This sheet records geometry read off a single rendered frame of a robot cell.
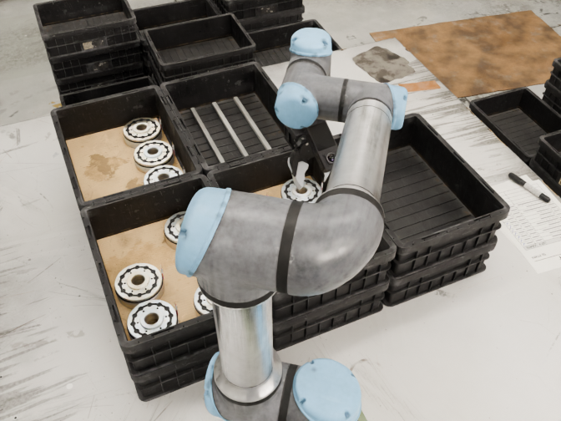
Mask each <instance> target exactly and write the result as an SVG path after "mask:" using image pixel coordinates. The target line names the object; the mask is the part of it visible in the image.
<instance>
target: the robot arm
mask: <svg viewBox="0 0 561 421"><path fill-rule="evenodd" d="M290 52H291V59H290V62H289V64H288V66H287V69H286V74H285V77H284V78H283V81H282V84H281V86H280V87H279V89H278V92H277V97H276V102H275V113H276V116H277V117H278V119H279V120H280V122H281V123H283V124H284V133H285V140H286V142H287V143H288V145H289V146H290V147H291V148H292V150H294V151H293V152H292V153H291V156H290V158H289V159H288V165H289V168H290V170H291V173H292V178H293V181H294V184H295V185H296V187H297V189H298V190H300V189H301V188H302V187H304V179H305V172H306V171H307V169H308V163H307V162H306V160H309V159H310V158H313V157H316V161H317V163H318V165H319V166H320V169H321V180H322V182H325V181H326V178H327V176H328V175H329V174H330V172H331V175H330V178H329V181H328V184H327V187H326V191H325V192H324V193H322V194H321V195H320V196H319V197H318V198H317V200H316V202H315V203H310V202H303V201H298V200H288V199H283V198H278V197H273V196H268V195H258V194H253V193H247V192H242V191H237V190H232V189H231V188H226V189H220V188H213V187H205V188H203V189H200V190H198V191H197V192H196V193H195V195H194V197H193V198H192V200H191V202H190V204H189V206H188V208H187V211H186V212H185V215H184V219H183V222H182V225H181V228H180V232H179V238H178V242H177V246H176V252H175V267H176V270H177V272H178V273H180V274H183V275H186V276H187V277H192V276H195V277H196V278H197V282H198V285H199V288H200V290H201V292H202V293H203V295H204V296H205V297H206V298H207V299H208V300H209V301H211V302H212V307H213V312H214V318H215V328H216V333H217V339H218V345H219V351H218V352H217V353H215V355H214V356H213V357H212V358H211V360H210V364H209V366H208V369H207V372H206V375H205V387H204V389H205V393H204V399H205V407H206V408H207V410H208V412H209V413H210V414H211V415H213V416H215V417H218V418H222V419H223V420H225V421H357V420H358V419H359V416H360V414H361V388H360V385H359V383H358V381H357V379H356V377H355V376H354V374H353V373H352V371H351V370H350V369H349V368H347V367H346V366H345V365H343V364H342V363H339V362H337V361H335V360H332V359H329V358H316V359H312V361H311V362H307V363H305V364H303V365H302V366H301V365H296V364H292V363H284V362H282V361H281V359H280V357H279V355H278V353H277V352H276V350H275V349H274V348H273V334H272V296H273V295H274V294H275V293H276V292H279V293H284V294H289V295H292V296H299V297H309V296H315V295H319V294H322V293H325V292H329V291H331V290H333V289H335V288H337V287H339V286H341V285H343V284H344V283H346V282H348V281H349V280H351V279H352V278H353V277H354V276H355V275H356V274H357V273H358V272H359V271H360V270H361V269H362V268H363V267H364V266H365V265H366V264H367V263H368V262H369V261H370V260H371V258H372V257H373V255H374V253H375V252H376V250H377V248H378V247H379V244H380V241H381V239H382V232H383V229H384V222H385V215H384V210H383V208H382V205H381V204H380V198H381V192H382V182H383V176H384V171H385V165H386V160H387V150H388V145H389V139H390V133H391V129H394V130H398V129H400V128H401V127H402V125H403V120H404V116H405V111H406V106H407V96H408V92H407V90H406V89H405V88H404V87H401V86H396V85H391V84H389V83H384V84H380V83H373V82H367V81H361V80H355V79H344V78H337V77H331V55H332V50H331V36H330V35H329V33H327V32H326V31H324V30H322V29H319V28H303V29H300V30H298V31H296V32H295V33H294V34H293V35H292V37H291V47H290ZM327 120H329V121H335V122H341V123H345V124H344V127H343V131H342V134H341V139H340V142H339V145H338V146H337V144H336V142H335V139H334V137H333V135H332V133H331V130H330V128H329V126H328V124H327V122H326V121H327ZM286 129H288V137H287V135H286Z"/></svg>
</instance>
